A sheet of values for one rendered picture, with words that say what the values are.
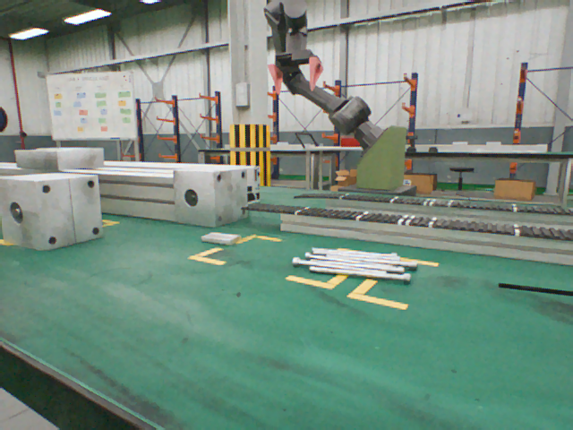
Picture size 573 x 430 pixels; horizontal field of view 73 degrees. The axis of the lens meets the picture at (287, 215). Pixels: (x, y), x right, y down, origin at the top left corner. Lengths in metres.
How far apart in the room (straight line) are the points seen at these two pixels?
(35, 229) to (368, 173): 0.89
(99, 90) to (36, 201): 6.19
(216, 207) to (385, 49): 8.29
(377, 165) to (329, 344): 0.94
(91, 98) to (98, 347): 6.58
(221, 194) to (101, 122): 6.10
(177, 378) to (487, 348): 0.21
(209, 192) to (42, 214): 0.24
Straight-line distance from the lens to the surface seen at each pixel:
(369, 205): 0.76
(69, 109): 7.09
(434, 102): 8.41
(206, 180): 0.66
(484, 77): 8.35
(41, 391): 0.33
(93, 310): 0.38
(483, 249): 0.55
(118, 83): 6.58
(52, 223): 0.61
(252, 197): 0.93
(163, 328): 0.33
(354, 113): 1.25
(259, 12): 4.42
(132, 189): 0.79
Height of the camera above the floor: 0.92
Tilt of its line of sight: 11 degrees down
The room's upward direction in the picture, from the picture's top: straight up
